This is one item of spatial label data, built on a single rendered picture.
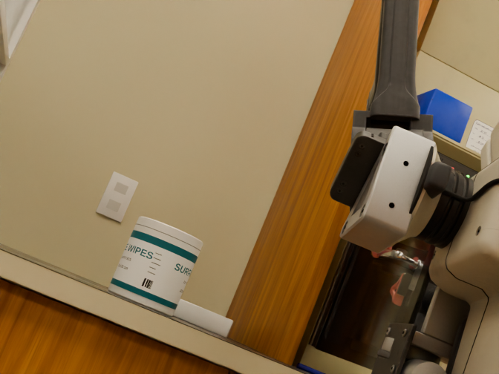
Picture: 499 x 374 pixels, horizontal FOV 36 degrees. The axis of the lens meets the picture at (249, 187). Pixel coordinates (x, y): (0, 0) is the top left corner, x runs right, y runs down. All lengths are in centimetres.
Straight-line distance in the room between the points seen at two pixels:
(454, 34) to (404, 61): 87
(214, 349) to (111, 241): 76
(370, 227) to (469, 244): 10
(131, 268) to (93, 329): 15
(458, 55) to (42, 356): 115
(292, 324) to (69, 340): 48
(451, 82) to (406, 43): 83
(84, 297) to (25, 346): 12
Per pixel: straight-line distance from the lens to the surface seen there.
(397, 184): 82
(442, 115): 171
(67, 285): 127
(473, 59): 191
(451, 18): 190
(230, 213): 206
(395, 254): 143
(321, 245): 159
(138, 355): 132
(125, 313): 128
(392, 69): 103
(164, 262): 138
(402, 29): 106
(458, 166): 174
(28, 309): 130
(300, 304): 157
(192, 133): 206
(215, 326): 169
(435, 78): 185
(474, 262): 80
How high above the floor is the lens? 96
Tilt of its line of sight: 10 degrees up
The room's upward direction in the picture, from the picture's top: 22 degrees clockwise
